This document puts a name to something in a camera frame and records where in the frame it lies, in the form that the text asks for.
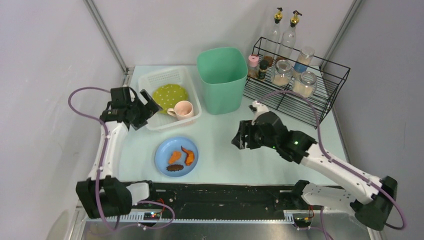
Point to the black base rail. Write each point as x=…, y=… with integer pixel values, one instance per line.
x=225, y=202

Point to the black wire two-tier rack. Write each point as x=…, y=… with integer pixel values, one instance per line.
x=331, y=76

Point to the pink ceramic mug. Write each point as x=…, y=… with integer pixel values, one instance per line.
x=182, y=110

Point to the green plastic waste bin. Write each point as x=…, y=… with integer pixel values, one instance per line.
x=223, y=73

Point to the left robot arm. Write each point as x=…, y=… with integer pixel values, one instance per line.
x=102, y=194

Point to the white plastic perforated basket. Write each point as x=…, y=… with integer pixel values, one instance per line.
x=170, y=75

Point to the green scalloped plate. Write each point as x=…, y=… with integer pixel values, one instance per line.
x=167, y=96

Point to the dark brown sea cucumber toy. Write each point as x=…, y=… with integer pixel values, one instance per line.
x=174, y=167

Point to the blue round plate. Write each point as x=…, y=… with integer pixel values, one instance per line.
x=165, y=150

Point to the clear bottle blue label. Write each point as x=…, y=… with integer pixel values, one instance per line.
x=304, y=58

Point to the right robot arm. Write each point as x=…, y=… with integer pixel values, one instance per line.
x=368, y=198

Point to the left aluminium frame post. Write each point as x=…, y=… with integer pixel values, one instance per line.
x=107, y=36

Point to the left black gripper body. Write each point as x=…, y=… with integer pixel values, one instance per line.
x=139, y=110

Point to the glass oil bottle gold spout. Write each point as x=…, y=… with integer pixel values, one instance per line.
x=272, y=37

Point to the pink-lid spice shaker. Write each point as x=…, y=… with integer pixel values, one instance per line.
x=253, y=65

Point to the orange chicken wing toy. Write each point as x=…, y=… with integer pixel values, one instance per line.
x=190, y=156

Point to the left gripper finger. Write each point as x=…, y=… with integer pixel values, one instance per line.
x=151, y=106
x=141, y=116

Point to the right aluminium frame post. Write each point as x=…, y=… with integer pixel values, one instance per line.
x=342, y=30

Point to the orange fried food piece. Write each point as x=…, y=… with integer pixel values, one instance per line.
x=175, y=156

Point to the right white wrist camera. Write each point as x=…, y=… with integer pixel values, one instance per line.
x=258, y=108

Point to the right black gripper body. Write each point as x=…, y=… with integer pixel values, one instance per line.
x=249, y=135

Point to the aluminium frame post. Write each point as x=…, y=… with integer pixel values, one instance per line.
x=342, y=30
x=107, y=36

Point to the glass jar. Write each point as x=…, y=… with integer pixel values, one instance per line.
x=282, y=73
x=305, y=84

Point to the small black-lid spice jar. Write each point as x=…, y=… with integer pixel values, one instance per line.
x=263, y=68

